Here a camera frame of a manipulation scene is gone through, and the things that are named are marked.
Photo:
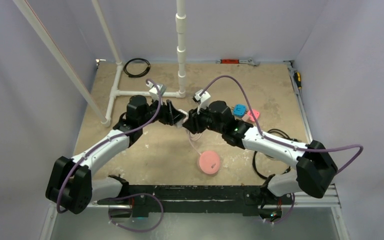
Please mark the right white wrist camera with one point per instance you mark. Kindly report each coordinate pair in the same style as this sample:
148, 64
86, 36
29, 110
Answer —
202, 98

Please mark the red adjustable wrench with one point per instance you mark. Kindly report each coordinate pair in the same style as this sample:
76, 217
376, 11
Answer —
249, 61

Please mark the white PVC pipe frame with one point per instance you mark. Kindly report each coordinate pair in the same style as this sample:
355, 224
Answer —
37, 25

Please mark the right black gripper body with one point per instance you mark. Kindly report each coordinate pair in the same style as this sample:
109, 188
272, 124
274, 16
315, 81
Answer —
197, 120

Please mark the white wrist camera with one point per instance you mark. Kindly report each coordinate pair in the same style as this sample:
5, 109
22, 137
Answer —
156, 91
202, 98

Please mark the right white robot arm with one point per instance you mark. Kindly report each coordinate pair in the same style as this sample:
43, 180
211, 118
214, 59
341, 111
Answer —
313, 169

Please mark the yellow handled screwdriver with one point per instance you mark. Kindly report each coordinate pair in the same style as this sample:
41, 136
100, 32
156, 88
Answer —
298, 80

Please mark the aluminium extrusion rail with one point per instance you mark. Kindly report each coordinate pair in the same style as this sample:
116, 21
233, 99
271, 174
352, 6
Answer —
300, 198

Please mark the blue plug adapter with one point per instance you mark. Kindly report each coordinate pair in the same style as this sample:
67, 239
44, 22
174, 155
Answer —
239, 110

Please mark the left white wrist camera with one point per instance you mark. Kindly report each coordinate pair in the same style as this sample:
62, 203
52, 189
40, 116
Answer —
156, 91

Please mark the pink round power strip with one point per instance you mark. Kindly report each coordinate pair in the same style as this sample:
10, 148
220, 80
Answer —
209, 162

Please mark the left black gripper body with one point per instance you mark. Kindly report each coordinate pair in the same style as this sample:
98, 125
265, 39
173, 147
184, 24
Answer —
163, 116

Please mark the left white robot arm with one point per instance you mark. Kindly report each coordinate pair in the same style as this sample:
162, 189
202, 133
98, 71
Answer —
70, 185

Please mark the dusty pink plug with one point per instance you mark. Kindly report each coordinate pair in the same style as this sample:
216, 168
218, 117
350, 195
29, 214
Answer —
245, 118

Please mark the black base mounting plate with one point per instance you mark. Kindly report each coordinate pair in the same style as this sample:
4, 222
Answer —
248, 200

